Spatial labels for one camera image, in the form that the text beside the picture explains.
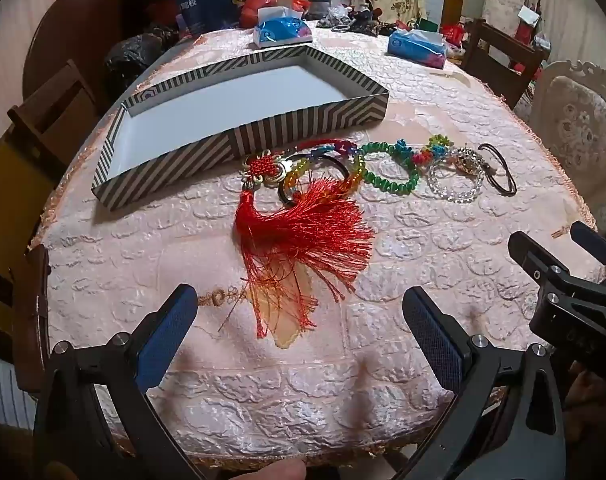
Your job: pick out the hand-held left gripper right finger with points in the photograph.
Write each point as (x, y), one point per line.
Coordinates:
(433, 340)

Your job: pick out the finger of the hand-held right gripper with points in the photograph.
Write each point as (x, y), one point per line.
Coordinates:
(533, 260)
(598, 245)

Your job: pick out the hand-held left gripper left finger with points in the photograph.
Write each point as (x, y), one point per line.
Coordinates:
(165, 340)

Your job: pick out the red knot tassel ornament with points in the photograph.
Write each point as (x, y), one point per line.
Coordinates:
(293, 230)

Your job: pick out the striped shallow cardboard box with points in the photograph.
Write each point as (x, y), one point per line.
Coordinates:
(233, 95)

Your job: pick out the person's right forearm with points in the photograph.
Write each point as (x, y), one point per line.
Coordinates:
(595, 400)

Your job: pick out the person's left hand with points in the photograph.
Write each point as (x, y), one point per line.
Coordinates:
(278, 472)

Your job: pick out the pink embossed tablecloth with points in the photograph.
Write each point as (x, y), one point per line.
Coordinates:
(408, 260)

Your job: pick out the cream upholstered chair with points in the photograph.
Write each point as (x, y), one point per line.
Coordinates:
(578, 120)

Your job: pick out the dark brown chair back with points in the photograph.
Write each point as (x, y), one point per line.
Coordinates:
(30, 310)

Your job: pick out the white radiator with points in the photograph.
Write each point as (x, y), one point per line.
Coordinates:
(8, 390)

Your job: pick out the dark wooden chair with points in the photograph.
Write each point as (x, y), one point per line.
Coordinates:
(508, 55)

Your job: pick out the blue tissue pack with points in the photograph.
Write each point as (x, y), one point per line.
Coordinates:
(283, 30)
(413, 50)

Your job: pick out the brown wooden chair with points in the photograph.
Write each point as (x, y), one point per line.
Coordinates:
(53, 110)

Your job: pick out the black plastic bag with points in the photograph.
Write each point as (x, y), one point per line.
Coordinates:
(138, 55)

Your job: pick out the pile of assorted trinkets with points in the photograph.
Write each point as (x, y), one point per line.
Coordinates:
(348, 22)

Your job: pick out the round wooden table top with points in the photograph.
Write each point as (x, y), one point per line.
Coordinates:
(73, 25)

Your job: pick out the dark blue paper bag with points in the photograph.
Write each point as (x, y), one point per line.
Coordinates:
(208, 5)

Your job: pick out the red plastic bag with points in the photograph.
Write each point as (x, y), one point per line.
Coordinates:
(258, 5)

